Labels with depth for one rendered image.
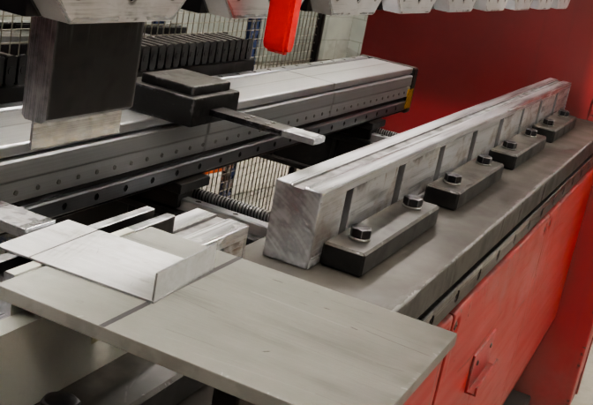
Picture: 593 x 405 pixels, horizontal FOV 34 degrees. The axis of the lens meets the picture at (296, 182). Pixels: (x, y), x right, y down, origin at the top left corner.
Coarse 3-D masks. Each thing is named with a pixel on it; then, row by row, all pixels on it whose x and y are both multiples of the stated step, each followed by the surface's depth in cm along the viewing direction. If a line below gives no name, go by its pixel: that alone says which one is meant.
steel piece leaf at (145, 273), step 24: (72, 240) 71; (96, 240) 72; (120, 240) 73; (48, 264) 66; (72, 264) 67; (96, 264) 68; (120, 264) 68; (144, 264) 69; (168, 264) 70; (192, 264) 68; (120, 288) 64; (144, 288) 65; (168, 288) 65
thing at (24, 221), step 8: (0, 200) 76; (0, 208) 74; (8, 208) 74; (16, 208) 75; (0, 216) 72; (8, 216) 73; (16, 216) 73; (24, 216) 73; (32, 216) 74; (40, 216) 74; (0, 224) 72; (8, 224) 71; (16, 224) 71; (24, 224) 72; (32, 224) 72; (40, 224) 72; (48, 224) 73; (8, 232) 72; (16, 232) 71; (24, 232) 71
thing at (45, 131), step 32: (32, 32) 62; (64, 32) 62; (96, 32) 65; (128, 32) 69; (32, 64) 63; (64, 64) 63; (96, 64) 66; (128, 64) 70; (32, 96) 63; (64, 96) 64; (96, 96) 67; (128, 96) 71; (32, 128) 64; (64, 128) 67; (96, 128) 70
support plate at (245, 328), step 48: (144, 240) 74; (0, 288) 62; (48, 288) 63; (96, 288) 64; (192, 288) 67; (240, 288) 69; (288, 288) 70; (96, 336) 59; (144, 336) 59; (192, 336) 60; (240, 336) 61; (288, 336) 62; (336, 336) 64; (384, 336) 65; (432, 336) 67; (240, 384) 55; (288, 384) 56; (336, 384) 57; (384, 384) 58
